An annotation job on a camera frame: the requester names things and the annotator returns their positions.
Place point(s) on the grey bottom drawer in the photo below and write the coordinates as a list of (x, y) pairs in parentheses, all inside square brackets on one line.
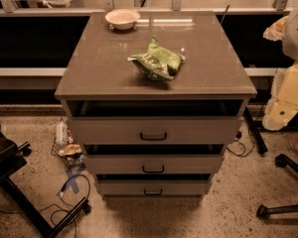
[(153, 185)]

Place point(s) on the grey drawer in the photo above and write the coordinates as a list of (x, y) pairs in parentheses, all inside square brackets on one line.
[(153, 160), (153, 185), (131, 122)]

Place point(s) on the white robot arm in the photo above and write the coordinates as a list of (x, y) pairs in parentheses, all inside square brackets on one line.
[(286, 31)]

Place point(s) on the grey drawer cabinet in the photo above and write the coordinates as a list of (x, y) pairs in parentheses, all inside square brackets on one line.
[(99, 69)]

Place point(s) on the grey top drawer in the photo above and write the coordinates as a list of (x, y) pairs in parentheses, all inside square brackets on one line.
[(131, 122)]

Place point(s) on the grey middle drawer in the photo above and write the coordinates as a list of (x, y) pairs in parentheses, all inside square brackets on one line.
[(153, 160)]

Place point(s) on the green chip bag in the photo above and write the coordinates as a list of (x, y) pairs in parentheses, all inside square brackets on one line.
[(157, 63)]

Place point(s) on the white plastic bottle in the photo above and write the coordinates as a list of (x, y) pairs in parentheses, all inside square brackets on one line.
[(61, 133)]

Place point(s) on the white bowl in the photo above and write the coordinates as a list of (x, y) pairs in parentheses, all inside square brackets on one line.
[(122, 19)]

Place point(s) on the black metal floor bar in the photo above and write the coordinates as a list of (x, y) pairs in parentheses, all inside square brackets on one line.
[(261, 147)]

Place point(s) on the black office chair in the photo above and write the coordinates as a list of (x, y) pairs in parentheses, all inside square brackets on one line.
[(11, 160)]

